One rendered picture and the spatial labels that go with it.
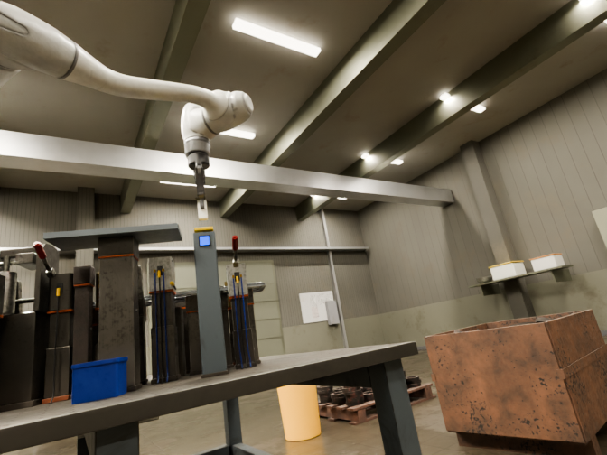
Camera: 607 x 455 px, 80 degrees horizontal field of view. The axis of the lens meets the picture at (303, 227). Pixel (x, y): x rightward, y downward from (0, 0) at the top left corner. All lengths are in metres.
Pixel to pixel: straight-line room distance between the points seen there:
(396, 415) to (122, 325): 0.84
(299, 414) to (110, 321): 2.30
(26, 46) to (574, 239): 8.28
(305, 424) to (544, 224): 6.66
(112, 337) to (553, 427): 2.02
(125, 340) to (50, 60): 0.74
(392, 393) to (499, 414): 1.27
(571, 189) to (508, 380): 6.50
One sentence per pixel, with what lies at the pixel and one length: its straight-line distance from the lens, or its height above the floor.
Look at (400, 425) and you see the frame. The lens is 1.26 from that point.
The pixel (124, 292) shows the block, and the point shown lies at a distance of 1.20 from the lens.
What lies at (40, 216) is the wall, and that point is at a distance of 8.99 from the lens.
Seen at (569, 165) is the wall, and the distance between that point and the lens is 8.62.
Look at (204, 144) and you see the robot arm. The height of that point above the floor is 1.46.
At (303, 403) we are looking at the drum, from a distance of 3.26.
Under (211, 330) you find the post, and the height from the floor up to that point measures 0.83.
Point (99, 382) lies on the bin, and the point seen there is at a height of 0.74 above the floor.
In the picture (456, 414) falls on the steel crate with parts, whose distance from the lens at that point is 2.57.
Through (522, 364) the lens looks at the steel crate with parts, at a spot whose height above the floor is 0.46.
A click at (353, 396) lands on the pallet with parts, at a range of 3.59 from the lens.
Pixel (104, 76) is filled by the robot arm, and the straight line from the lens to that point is 1.17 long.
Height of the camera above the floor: 0.76
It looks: 17 degrees up
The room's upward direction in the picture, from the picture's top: 9 degrees counter-clockwise
